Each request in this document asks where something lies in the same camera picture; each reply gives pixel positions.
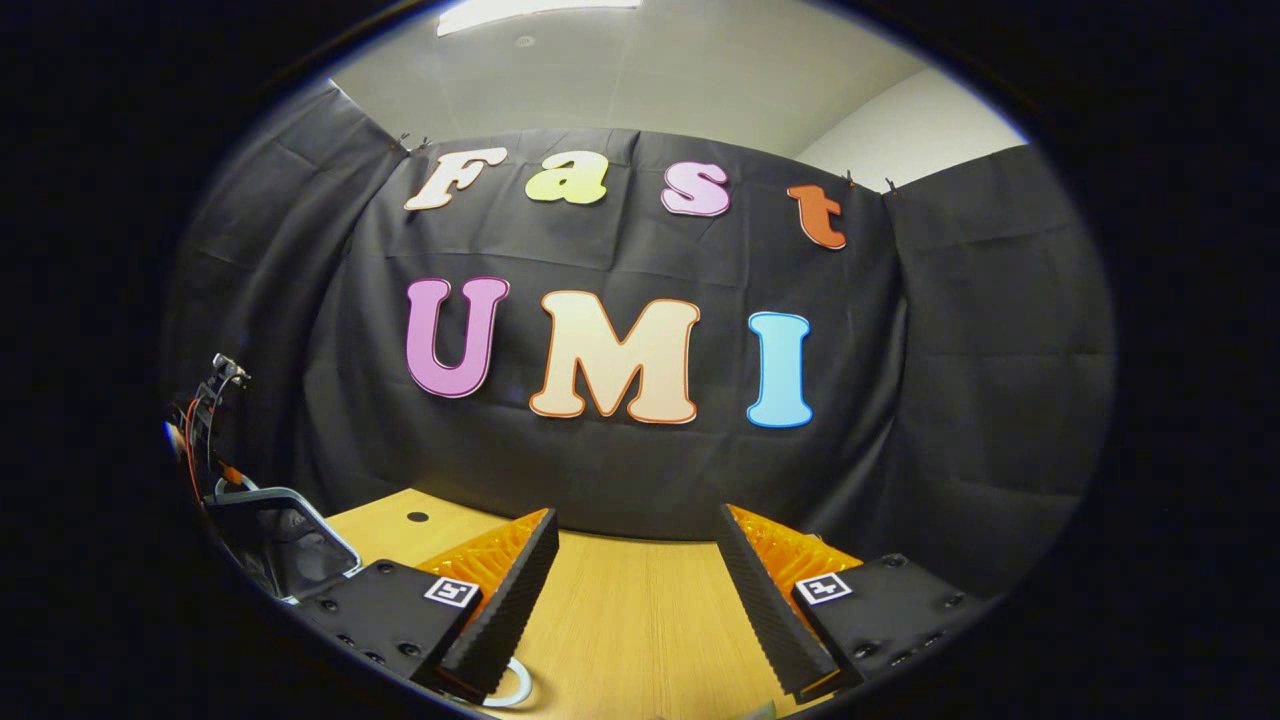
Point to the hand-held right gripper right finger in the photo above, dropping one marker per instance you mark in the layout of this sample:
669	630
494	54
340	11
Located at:
775	620

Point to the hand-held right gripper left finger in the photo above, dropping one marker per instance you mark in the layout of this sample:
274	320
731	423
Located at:
510	620

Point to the light blue bumpy suitcase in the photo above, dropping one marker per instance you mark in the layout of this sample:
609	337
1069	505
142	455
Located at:
290	545

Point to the black backdrop cloth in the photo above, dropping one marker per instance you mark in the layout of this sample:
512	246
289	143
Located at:
640	470

